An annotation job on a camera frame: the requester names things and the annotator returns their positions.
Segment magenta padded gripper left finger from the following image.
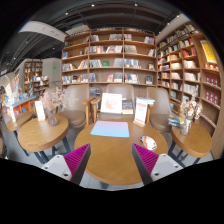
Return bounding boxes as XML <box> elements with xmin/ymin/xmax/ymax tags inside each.
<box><xmin>41</xmin><ymin>143</ymin><xmax>92</xmax><ymax>186</ymax></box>

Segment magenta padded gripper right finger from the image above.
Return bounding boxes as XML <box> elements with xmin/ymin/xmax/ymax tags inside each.
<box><xmin>131</xmin><ymin>143</ymin><xmax>184</xmax><ymax>186</ymax></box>

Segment blue pink mouse pad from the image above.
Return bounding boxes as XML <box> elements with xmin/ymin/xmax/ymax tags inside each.
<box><xmin>91</xmin><ymin>121</ymin><xmax>129</xmax><ymax>138</ymax></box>

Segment round wooden centre table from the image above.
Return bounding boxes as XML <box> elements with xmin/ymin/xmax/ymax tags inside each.
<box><xmin>74</xmin><ymin>120</ymin><xmax>168</xmax><ymax>186</ymax></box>

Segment round wooden table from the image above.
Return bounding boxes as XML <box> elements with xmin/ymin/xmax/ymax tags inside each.
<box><xmin>18</xmin><ymin>115</ymin><xmax>69</xmax><ymax>152</ymax></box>
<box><xmin>171</xmin><ymin>123</ymin><xmax>212</xmax><ymax>158</ymax></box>
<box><xmin>74</xmin><ymin>120</ymin><xmax>168</xmax><ymax>186</ymax></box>

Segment beige armchair right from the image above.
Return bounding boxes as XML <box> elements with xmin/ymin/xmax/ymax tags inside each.
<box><xmin>146</xmin><ymin>86</ymin><xmax>173</xmax><ymax>133</ymax></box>

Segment beige armchair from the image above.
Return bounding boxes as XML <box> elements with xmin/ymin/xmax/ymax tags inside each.
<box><xmin>146</xmin><ymin>86</ymin><xmax>173</xmax><ymax>133</ymax></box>
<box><xmin>59</xmin><ymin>84</ymin><xmax>93</xmax><ymax>128</ymax></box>
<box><xmin>105</xmin><ymin>84</ymin><xmax>135</xmax><ymax>100</ymax></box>

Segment round wooden left table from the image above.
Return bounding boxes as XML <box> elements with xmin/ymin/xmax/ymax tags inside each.
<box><xmin>18</xmin><ymin>115</ymin><xmax>69</xmax><ymax>152</ymax></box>

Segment stack of books right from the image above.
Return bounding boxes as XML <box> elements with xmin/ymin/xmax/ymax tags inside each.
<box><xmin>168</xmin><ymin>115</ymin><xmax>184</xmax><ymax>127</ymax></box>

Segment round wooden right table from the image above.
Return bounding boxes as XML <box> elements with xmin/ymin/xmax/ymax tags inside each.
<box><xmin>171</xmin><ymin>123</ymin><xmax>212</xmax><ymax>158</ymax></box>

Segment white red standing sign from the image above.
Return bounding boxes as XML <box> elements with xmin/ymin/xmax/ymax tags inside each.
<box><xmin>134</xmin><ymin>99</ymin><xmax>148</xmax><ymax>127</ymax></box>

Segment beige armchair left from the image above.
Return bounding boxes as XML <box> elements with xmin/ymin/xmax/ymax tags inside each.
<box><xmin>59</xmin><ymin>84</ymin><xmax>93</xmax><ymax>128</ymax></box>

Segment dark book on table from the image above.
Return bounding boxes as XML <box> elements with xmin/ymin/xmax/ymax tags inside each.
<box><xmin>122</xmin><ymin>99</ymin><xmax>134</xmax><ymax>114</ymax></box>

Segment white sign card left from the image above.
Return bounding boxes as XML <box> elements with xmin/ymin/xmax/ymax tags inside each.
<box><xmin>35</xmin><ymin>101</ymin><xmax>46</xmax><ymax>121</ymax></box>

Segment white display book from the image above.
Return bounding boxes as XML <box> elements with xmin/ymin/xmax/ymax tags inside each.
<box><xmin>101</xmin><ymin>93</ymin><xmax>122</xmax><ymax>114</ymax></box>

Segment glass vase dried flowers left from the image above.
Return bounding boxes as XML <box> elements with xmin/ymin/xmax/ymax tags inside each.
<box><xmin>40</xmin><ymin>87</ymin><xmax>67</xmax><ymax>127</ymax></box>

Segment glass vase dried flowers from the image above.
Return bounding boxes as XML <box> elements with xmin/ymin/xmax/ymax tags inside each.
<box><xmin>40</xmin><ymin>87</ymin><xmax>67</xmax><ymax>127</ymax></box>
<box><xmin>180</xmin><ymin>97</ymin><xmax>203</xmax><ymax>135</ymax></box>

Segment glass vase dried flowers right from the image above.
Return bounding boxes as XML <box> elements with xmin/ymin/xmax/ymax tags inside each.
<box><xmin>180</xmin><ymin>97</ymin><xmax>203</xmax><ymax>135</ymax></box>

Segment beige armchair centre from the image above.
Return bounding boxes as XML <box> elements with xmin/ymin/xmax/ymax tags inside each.
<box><xmin>105</xmin><ymin>84</ymin><xmax>135</xmax><ymax>100</ymax></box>

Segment orange display stand left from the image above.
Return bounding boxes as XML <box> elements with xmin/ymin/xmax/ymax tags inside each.
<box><xmin>3</xmin><ymin>95</ymin><xmax>36</xmax><ymax>117</ymax></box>

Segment far wooden bookshelf left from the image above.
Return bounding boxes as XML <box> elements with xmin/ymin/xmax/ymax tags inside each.
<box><xmin>23</xmin><ymin>61</ymin><xmax>49</xmax><ymax>96</ymax></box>

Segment wooden right side bookshelf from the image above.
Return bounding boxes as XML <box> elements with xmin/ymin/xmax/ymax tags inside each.
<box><xmin>156</xmin><ymin>21</ymin><xmax>224</xmax><ymax>159</ymax></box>

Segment large wooden back bookshelf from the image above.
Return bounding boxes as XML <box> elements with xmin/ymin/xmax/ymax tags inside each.
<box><xmin>61</xmin><ymin>27</ymin><xmax>158</xmax><ymax>96</ymax></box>

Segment yellow poster on shelf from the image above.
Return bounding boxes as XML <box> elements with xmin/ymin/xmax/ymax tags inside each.
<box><xmin>200</xmin><ymin>40</ymin><xmax>216</xmax><ymax>63</ymax></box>

